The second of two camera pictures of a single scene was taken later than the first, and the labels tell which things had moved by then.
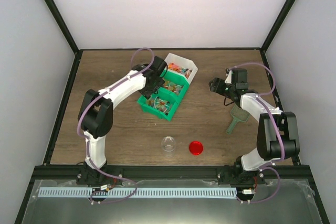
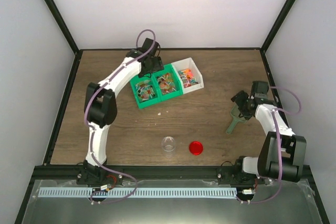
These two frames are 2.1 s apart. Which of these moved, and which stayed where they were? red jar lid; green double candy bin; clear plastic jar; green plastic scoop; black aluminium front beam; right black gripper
Moved: green double candy bin; right black gripper
Stayed: red jar lid; black aluminium front beam; green plastic scoop; clear plastic jar
